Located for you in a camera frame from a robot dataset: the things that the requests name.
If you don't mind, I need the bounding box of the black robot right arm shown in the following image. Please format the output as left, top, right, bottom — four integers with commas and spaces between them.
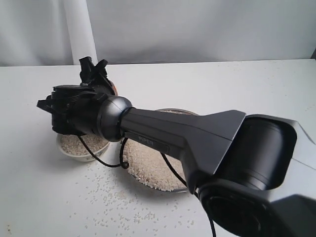
38, 85, 316, 237

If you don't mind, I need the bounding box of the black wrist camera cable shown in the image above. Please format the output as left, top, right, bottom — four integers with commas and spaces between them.
78, 134, 217, 237

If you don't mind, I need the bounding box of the round metal rice tray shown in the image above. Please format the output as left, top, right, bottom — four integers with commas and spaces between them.
121, 107, 199, 194

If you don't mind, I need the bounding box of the white backdrop curtain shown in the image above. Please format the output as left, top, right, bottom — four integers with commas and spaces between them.
0, 0, 98, 66

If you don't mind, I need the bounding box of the brown wooden cup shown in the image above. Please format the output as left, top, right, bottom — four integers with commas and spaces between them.
96, 80, 118, 96

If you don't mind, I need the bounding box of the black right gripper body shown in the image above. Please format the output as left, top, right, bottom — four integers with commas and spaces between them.
37, 85, 109, 135

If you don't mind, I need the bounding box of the white ceramic rice bowl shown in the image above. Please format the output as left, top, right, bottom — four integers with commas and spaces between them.
57, 134, 110, 162

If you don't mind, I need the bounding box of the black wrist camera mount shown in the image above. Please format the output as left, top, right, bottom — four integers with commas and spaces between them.
79, 56, 110, 86

